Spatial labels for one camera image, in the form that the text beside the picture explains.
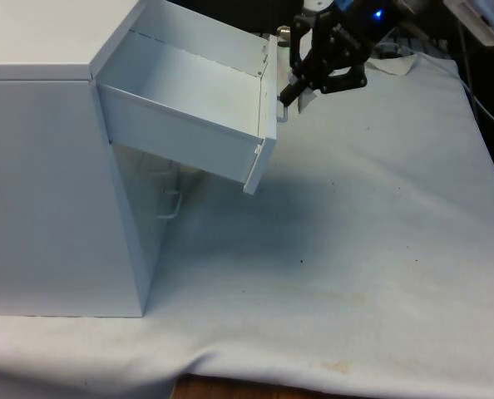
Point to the white plastic box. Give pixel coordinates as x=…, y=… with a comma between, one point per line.
x=475, y=21

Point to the white chest of drawers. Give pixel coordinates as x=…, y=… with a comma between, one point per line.
x=43, y=187

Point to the white metal drawer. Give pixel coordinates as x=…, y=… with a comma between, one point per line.
x=180, y=120

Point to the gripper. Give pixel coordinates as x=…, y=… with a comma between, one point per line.
x=373, y=25

